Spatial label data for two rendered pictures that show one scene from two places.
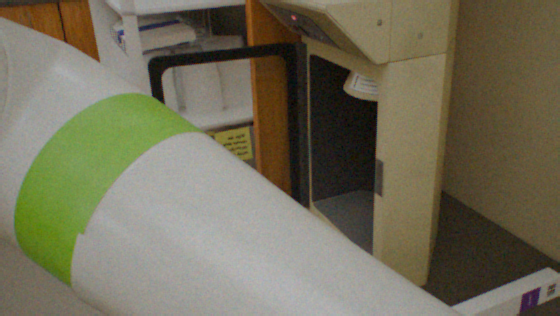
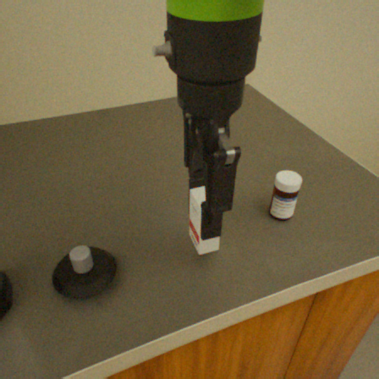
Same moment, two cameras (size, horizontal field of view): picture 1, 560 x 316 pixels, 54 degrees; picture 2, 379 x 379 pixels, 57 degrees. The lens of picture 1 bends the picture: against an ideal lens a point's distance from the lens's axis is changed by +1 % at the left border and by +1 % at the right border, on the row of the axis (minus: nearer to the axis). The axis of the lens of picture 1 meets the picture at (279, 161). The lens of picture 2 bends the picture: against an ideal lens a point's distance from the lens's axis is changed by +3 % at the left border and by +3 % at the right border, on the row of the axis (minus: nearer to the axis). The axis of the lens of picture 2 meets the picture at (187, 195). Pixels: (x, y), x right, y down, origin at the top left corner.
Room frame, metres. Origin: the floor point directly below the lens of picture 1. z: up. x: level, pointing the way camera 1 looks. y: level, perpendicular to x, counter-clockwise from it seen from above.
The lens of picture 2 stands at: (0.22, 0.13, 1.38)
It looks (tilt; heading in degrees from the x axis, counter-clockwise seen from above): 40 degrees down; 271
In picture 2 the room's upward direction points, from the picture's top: straight up
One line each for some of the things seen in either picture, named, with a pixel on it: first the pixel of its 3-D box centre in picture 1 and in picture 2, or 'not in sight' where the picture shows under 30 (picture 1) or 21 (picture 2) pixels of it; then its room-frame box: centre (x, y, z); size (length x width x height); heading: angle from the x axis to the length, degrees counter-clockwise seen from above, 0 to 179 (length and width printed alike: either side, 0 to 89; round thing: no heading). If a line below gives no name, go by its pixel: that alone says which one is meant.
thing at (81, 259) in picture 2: not in sight; (84, 266); (0.38, -0.19, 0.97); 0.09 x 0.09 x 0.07
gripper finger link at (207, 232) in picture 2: not in sight; (211, 219); (0.19, -0.22, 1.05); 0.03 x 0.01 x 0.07; 19
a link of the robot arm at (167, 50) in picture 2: not in sight; (209, 42); (0.21, -0.24, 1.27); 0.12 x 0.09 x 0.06; 19
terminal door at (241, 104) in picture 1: (231, 141); not in sight; (1.08, 0.10, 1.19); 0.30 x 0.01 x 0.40; 106
